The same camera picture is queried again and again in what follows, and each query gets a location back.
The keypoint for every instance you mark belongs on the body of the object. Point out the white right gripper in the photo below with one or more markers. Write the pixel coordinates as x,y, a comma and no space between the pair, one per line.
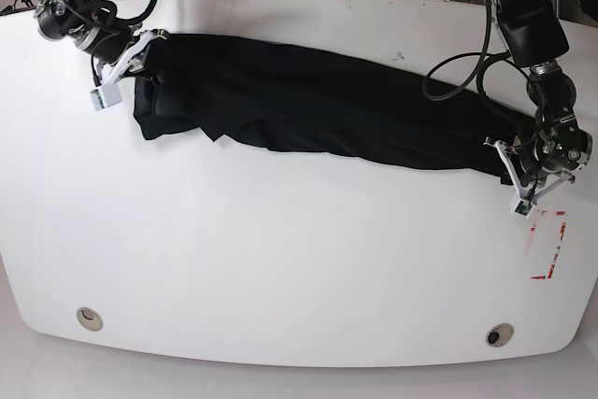
132,58

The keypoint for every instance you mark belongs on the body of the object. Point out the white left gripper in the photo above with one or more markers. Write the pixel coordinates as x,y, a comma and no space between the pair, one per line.
529,184

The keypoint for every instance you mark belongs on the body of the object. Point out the black T-shirt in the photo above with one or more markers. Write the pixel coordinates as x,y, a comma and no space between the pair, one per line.
288,98

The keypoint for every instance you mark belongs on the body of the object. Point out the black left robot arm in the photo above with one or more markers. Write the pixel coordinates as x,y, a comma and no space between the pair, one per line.
527,35

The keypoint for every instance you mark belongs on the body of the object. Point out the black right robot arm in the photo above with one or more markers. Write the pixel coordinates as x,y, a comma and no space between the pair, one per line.
94,26

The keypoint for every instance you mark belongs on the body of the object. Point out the red tape rectangle marking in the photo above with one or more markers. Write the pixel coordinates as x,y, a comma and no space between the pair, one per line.
544,243

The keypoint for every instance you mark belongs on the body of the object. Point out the right table grommet hole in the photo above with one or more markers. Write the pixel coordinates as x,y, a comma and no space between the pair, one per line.
499,335

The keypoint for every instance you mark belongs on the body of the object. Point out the table grommet hole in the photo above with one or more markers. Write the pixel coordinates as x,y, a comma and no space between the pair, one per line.
89,319
499,335

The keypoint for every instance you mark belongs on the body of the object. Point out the left table grommet hole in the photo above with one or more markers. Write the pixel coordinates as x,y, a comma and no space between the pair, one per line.
89,319

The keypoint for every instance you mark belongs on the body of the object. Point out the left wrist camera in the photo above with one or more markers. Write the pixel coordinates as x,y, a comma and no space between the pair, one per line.
522,207

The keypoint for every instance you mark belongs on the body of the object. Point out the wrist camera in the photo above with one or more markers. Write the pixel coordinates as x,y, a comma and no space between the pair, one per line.
105,96
522,207

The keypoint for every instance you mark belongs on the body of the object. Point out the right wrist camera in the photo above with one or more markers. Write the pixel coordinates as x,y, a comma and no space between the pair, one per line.
105,96

